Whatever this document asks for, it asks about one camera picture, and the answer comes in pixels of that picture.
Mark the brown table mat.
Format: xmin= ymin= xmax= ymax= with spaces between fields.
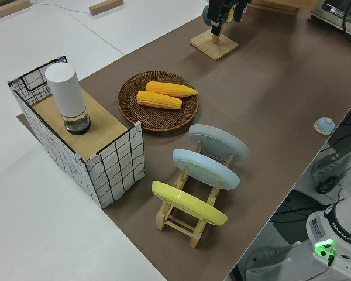
xmin=16 ymin=4 xmax=351 ymax=281

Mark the white power strip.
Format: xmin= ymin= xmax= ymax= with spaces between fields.
xmin=311 ymin=145 xmax=350 ymax=184

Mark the white wire grid storage box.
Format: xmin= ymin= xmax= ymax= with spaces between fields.
xmin=8 ymin=54 xmax=147 ymax=209

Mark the silver toaster oven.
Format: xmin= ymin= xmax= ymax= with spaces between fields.
xmin=309 ymin=0 xmax=351 ymax=40

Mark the blue dome call bell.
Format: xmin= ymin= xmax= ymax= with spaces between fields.
xmin=314 ymin=116 xmax=336 ymax=135

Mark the short wooden block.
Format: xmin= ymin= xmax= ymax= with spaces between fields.
xmin=88 ymin=0 xmax=125 ymax=16

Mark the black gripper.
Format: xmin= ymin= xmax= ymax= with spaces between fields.
xmin=208 ymin=0 xmax=250 ymax=36

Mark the light blue plate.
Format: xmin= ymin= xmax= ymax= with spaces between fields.
xmin=172 ymin=148 xmax=241 ymax=191

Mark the round wicker basket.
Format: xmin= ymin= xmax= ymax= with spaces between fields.
xmin=117 ymin=70 xmax=200 ymax=132

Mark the yellow plate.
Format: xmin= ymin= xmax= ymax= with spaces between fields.
xmin=151 ymin=180 xmax=229 ymax=227

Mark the long wooden block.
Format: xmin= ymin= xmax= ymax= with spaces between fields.
xmin=0 ymin=0 xmax=32 ymax=21

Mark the yellow corn cob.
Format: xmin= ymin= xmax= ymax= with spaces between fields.
xmin=136 ymin=90 xmax=183 ymax=111
xmin=145 ymin=81 xmax=199 ymax=98

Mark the wooden mug tree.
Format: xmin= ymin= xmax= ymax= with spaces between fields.
xmin=190 ymin=29 xmax=239 ymax=61

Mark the dark blue mug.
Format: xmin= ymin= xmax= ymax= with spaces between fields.
xmin=202 ymin=4 xmax=236 ymax=26

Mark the wooden plate rack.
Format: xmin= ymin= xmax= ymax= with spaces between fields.
xmin=155 ymin=140 xmax=235 ymax=249

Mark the white cylinder humidifier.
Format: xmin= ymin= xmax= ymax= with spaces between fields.
xmin=44 ymin=63 xmax=92 ymax=136

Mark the black power adapter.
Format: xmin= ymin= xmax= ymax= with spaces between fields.
xmin=315 ymin=176 xmax=338 ymax=194

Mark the grey plate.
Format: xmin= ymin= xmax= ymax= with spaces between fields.
xmin=188 ymin=124 xmax=250 ymax=163

